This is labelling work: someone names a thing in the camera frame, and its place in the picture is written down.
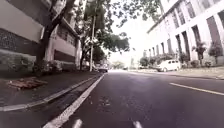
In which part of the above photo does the striped grey building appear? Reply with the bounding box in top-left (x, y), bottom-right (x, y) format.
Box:
top-left (0, 0), bottom-right (83, 73)

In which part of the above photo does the pale pavement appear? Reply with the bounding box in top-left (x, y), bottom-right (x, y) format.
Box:
top-left (128, 65), bottom-right (224, 80)

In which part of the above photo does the grey kerb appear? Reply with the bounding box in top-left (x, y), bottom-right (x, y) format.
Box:
top-left (0, 74), bottom-right (101, 113)

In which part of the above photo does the large tree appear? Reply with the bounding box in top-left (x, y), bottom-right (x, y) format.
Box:
top-left (33, 0), bottom-right (88, 76)
top-left (74, 0), bottom-right (161, 71)

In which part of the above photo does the grey asphalt road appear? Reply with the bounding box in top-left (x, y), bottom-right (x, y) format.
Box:
top-left (0, 69), bottom-right (224, 128)

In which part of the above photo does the pale pole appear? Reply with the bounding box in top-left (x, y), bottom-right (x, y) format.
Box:
top-left (89, 13), bottom-right (98, 73)

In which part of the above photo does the large pale building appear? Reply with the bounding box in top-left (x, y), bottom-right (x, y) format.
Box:
top-left (143, 0), bottom-right (224, 66)

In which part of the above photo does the robot's own part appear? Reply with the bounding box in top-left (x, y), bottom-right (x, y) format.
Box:
top-left (72, 118), bottom-right (83, 128)
top-left (132, 120), bottom-right (143, 128)

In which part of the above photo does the white car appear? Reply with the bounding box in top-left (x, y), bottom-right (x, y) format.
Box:
top-left (97, 64), bottom-right (109, 74)
top-left (155, 59), bottom-right (182, 73)

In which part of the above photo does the row of bushes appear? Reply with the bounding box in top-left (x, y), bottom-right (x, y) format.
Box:
top-left (138, 40), bottom-right (224, 69)

